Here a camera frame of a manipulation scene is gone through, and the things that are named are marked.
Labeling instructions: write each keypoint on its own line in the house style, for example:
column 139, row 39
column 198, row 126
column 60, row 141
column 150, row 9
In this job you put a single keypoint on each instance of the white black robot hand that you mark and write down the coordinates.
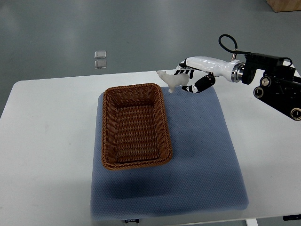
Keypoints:
column 213, row 67

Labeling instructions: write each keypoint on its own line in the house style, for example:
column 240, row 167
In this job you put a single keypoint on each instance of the white toy polar bear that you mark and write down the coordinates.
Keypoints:
column 173, row 80

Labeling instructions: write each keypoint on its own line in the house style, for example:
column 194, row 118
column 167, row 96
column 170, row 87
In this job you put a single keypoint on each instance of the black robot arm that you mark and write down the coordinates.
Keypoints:
column 278, row 86

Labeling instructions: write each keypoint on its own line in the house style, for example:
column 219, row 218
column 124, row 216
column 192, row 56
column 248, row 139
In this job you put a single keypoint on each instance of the brown wicker basket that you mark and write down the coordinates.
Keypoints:
column 135, row 131

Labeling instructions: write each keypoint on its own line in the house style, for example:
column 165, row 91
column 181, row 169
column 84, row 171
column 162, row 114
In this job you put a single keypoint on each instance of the wooden box corner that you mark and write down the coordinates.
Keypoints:
column 285, row 5

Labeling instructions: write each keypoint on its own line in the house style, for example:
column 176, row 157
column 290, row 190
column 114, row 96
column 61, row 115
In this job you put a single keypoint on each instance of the blue padded mat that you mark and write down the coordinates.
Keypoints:
column 203, row 175

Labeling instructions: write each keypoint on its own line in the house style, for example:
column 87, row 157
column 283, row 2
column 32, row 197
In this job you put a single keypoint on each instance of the upper metal floor plate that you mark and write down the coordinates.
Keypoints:
column 99, row 54

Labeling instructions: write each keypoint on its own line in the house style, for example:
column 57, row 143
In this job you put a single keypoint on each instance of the metal floor plate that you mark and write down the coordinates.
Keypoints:
column 99, row 54
column 100, row 64

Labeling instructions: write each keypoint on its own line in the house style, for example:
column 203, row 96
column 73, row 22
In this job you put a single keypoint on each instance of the lower metal floor plate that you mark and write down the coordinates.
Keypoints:
column 100, row 64

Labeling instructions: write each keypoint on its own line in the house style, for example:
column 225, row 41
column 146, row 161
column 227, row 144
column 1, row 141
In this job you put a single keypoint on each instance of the black table control panel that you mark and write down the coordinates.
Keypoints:
column 291, row 218

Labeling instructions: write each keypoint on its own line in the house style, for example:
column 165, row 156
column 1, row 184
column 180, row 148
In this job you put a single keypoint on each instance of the black label tag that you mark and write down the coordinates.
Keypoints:
column 131, row 223

